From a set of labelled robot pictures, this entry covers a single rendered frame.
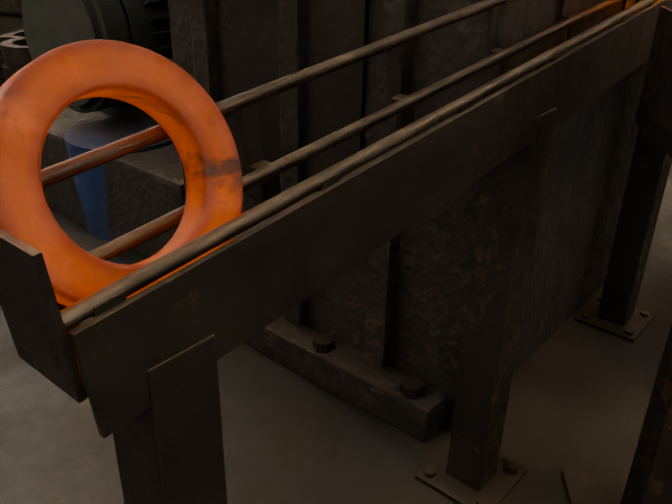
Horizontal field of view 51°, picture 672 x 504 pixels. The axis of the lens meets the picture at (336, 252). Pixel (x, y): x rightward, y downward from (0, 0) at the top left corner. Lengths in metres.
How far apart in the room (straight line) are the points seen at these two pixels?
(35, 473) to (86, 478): 0.08
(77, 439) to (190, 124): 0.86
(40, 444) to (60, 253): 0.87
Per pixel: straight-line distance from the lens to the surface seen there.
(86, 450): 1.27
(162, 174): 1.66
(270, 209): 0.52
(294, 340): 1.34
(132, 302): 0.45
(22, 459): 1.29
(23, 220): 0.46
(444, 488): 1.16
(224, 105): 0.58
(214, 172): 0.52
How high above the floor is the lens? 0.83
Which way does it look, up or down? 27 degrees down
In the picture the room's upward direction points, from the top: 1 degrees clockwise
